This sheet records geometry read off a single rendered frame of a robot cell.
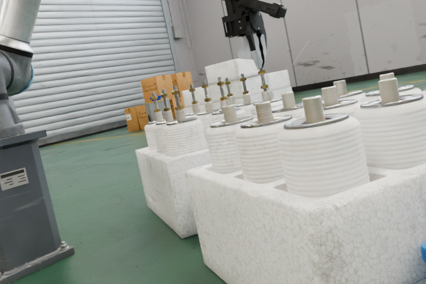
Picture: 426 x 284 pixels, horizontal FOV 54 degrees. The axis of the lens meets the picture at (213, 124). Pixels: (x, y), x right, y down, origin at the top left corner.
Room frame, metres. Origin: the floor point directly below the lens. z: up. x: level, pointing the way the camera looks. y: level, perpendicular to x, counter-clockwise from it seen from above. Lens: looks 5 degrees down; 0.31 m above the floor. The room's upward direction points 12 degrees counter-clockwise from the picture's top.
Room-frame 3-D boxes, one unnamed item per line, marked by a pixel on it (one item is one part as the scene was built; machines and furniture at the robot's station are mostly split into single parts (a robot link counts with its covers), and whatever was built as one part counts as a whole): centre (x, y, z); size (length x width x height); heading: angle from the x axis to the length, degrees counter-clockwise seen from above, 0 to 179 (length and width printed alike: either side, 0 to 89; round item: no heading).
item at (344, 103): (0.64, -0.19, 0.25); 0.08 x 0.08 x 0.01
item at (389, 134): (0.53, -0.23, 0.16); 0.10 x 0.10 x 0.18
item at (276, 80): (4.36, -0.60, 0.27); 0.39 x 0.39 x 0.18; 48
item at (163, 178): (1.16, 0.00, 0.09); 0.39 x 0.39 x 0.18; 20
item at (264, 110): (0.60, -0.08, 0.26); 0.02 x 0.02 x 0.03
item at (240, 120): (0.71, -0.03, 0.25); 0.08 x 0.08 x 0.01
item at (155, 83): (5.14, 0.57, 0.45); 0.30 x 0.24 x 0.30; 48
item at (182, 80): (5.41, 0.34, 0.45); 0.30 x 0.24 x 0.30; 44
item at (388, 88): (0.53, -0.23, 0.26); 0.02 x 0.02 x 0.03
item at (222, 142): (0.71, -0.03, 0.16); 0.10 x 0.10 x 0.18
